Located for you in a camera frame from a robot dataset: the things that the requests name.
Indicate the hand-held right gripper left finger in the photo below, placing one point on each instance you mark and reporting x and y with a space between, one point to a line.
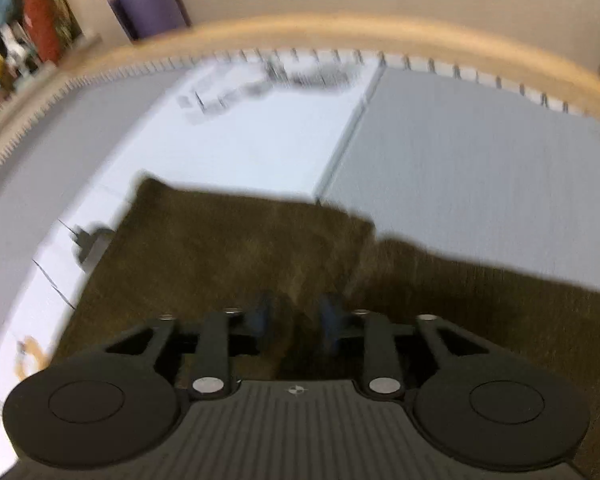
261 321

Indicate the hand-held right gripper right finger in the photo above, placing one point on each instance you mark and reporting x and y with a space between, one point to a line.
331 325

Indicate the grey printed bed sheet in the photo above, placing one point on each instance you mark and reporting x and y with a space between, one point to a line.
260 150

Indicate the purple box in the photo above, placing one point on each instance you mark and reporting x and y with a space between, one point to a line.
150 7

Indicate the wooden bed frame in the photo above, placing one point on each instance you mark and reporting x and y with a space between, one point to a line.
330 30

